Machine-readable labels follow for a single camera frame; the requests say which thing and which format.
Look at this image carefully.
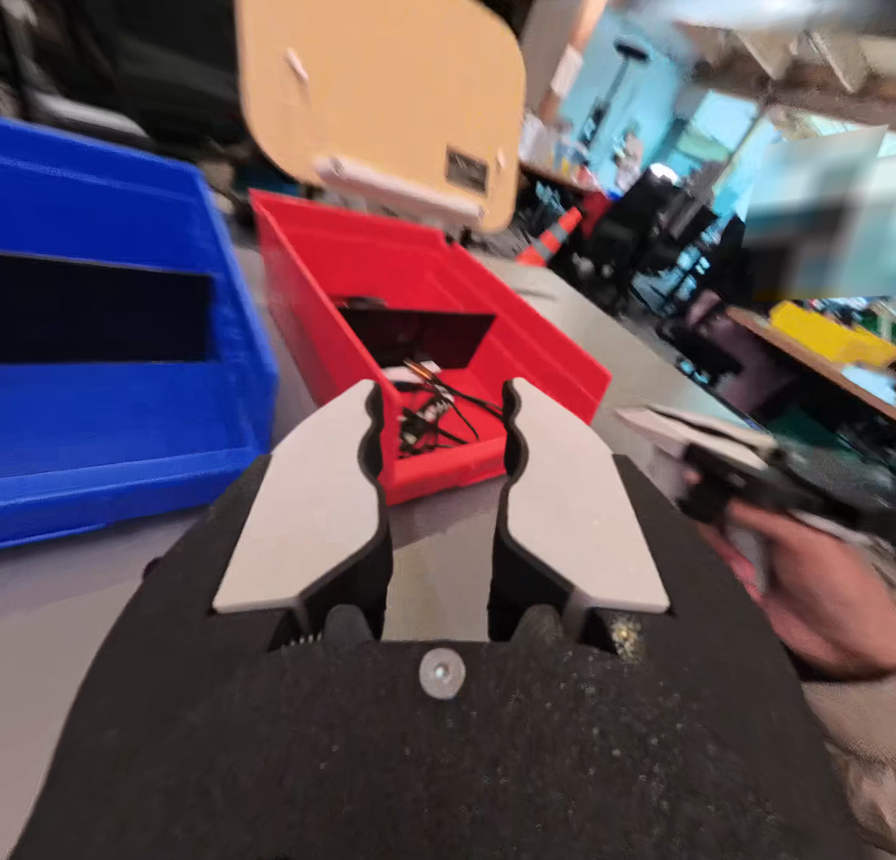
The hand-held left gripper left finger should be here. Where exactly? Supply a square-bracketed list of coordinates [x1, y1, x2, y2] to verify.
[212, 378, 394, 643]

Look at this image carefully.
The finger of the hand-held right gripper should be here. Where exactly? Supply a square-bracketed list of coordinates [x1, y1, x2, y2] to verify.
[616, 411, 769, 472]
[647, 405, 779, 453]

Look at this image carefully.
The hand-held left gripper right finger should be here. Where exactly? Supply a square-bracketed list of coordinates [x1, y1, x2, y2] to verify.
[488, 377, 672, 643]

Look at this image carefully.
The thin black cable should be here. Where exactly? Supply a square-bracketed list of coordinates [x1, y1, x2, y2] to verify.
[398, 359, 506, 458]

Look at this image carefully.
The red plastic bin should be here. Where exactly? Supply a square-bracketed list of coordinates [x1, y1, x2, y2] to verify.
[250, 189, 613, 505]

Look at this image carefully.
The person's right forearm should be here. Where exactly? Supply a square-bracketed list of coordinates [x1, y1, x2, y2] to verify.
[798, 671, 896, 854]

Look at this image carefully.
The grey desk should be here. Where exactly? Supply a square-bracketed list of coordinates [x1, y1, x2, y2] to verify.
[0, 240, 778, 847]

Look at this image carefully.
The person's right hand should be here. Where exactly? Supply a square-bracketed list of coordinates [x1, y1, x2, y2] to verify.
[700, 499, 896, 680]

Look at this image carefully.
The yellow plastic bin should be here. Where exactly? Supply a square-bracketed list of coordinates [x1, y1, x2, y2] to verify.
[769, 300, 896, 367]

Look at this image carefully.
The black office chair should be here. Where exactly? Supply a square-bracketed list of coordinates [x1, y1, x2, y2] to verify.
[553, 167, 743, 315]
[0, 0, 242, 150]

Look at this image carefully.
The blue plastic bin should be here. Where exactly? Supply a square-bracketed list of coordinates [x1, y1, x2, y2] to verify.
[0, 118, 280, 549]

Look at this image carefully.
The orange traffic cone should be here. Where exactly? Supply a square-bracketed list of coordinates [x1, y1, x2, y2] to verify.
[517, 205, 583, 267]

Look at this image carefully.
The black floor lamp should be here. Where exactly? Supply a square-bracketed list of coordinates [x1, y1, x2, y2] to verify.
[595, 37, 648, 140]

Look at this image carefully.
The wooden book stand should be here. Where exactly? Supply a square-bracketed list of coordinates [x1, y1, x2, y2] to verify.
[234, 0, 527, 234]

